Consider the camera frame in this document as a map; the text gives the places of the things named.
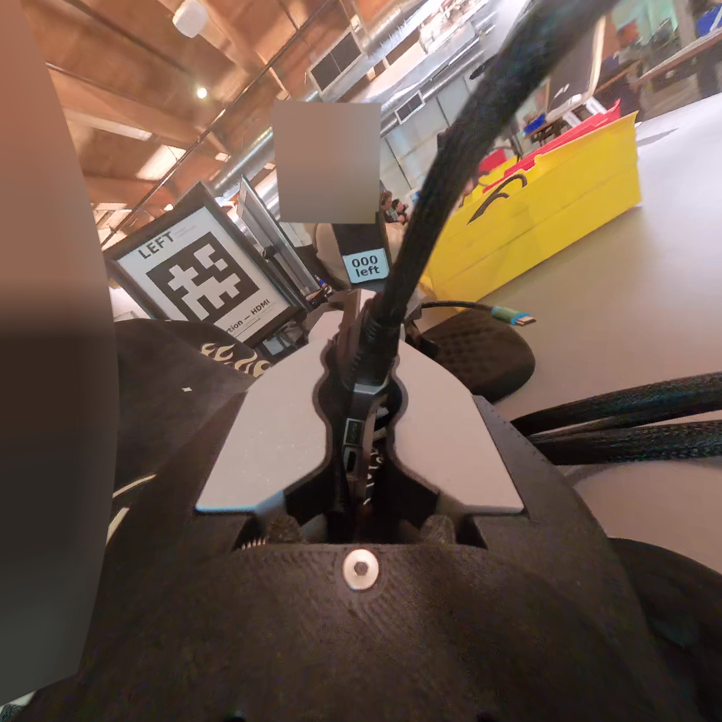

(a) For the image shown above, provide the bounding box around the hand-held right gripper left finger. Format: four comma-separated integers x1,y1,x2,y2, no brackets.
194,337,340,514

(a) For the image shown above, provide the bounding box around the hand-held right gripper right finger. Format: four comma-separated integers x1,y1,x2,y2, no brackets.
386,341,525,514

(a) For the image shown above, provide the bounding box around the grey metal port adapter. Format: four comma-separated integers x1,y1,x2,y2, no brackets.
337,288,391,497

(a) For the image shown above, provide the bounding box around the thick black braided cable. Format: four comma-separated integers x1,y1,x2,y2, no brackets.
350,0,722,468

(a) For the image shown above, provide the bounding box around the green-plug braided hdmi cable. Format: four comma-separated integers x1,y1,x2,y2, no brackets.
467,172,530,225
420,300,537,329

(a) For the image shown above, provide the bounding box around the large yellow plastic bin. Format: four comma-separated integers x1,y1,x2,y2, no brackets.
420,110,641,302

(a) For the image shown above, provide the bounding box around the small ceiling vent grille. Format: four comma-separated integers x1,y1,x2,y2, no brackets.
394,92,425,126

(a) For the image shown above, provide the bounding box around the framed marker poster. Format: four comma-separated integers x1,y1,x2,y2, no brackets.
104,180,311,347

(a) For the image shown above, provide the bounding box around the large ceiling vent grille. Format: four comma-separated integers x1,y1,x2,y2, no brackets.
307,27,363,96

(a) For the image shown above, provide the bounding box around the red plastic bin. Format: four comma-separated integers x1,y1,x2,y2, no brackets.
479,99,621,177

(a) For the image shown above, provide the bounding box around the aluminium frame rail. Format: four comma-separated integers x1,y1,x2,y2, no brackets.
236,175,317,317

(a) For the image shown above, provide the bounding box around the black board with tan frame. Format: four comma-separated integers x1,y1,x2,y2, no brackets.
543,14,608,116

